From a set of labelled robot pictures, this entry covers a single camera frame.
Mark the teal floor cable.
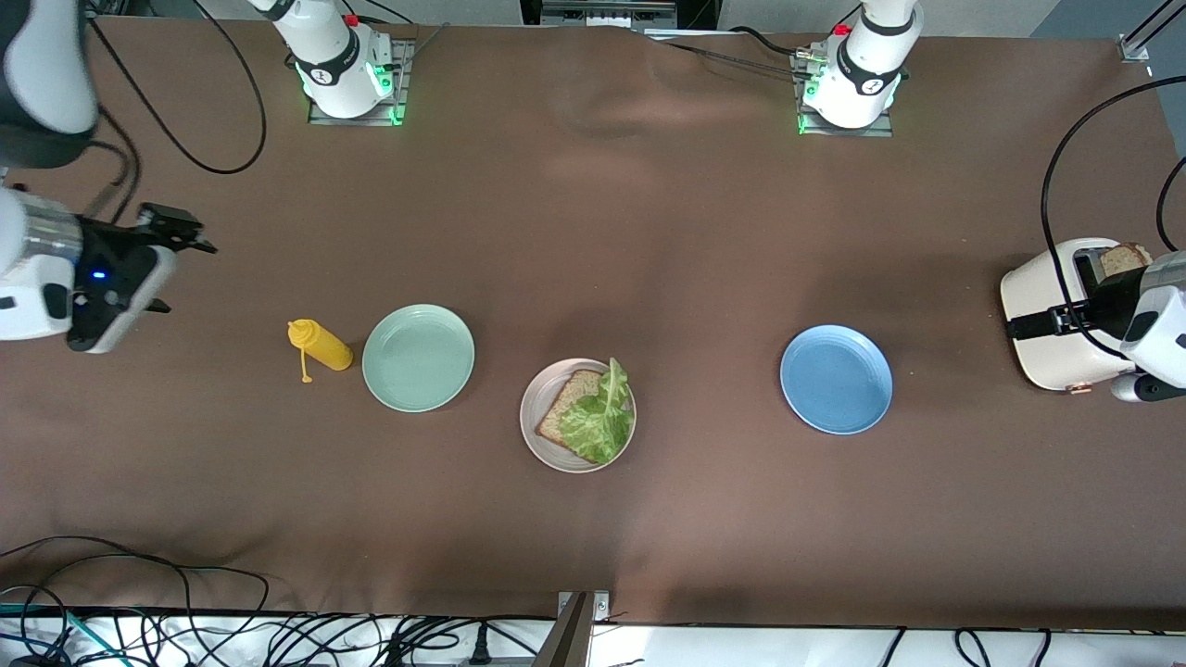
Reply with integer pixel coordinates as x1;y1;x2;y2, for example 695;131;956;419
0;602;131;667

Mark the grey cable to arm base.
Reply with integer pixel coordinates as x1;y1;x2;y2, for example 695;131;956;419
394;23;452;71

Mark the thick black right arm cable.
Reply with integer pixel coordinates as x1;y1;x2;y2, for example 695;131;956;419
82;102;142;223

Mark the green lettuce leaf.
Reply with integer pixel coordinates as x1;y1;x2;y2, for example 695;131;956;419
559;358;635;466

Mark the aluminium corner bracket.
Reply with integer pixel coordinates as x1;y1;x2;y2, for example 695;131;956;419
1118;0;1186;64

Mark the black equipment rack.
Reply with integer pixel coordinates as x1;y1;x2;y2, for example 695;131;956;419
519;0;724;33

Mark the brown bread slice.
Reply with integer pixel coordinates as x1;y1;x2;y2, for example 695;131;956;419
1100;243;1153;279
536;369;608;443

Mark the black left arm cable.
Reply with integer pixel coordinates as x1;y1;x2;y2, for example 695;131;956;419
1040;77;1186;364

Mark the blue plate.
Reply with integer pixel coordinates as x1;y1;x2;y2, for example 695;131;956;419
779;324;894;435

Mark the grey metal camera post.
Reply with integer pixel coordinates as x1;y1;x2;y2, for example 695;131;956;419
542;590;611;667

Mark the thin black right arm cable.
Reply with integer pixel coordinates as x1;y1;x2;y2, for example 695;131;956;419
88;0;268;175

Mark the yellow mustard squeeze bottle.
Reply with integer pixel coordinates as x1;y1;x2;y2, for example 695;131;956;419
287;319;354;384

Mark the white toaster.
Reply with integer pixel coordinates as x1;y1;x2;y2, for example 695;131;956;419
999;237;1159;395

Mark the brown table cloth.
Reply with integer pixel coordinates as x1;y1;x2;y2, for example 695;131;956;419
0;17;1186;631

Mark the mint green plate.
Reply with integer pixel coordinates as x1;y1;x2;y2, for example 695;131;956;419
361;304;475;413

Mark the beige plate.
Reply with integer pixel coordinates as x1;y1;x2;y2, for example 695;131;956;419
520;359;637;474

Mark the black cable to arm base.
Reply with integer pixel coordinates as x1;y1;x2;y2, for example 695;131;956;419
639;26;816;75

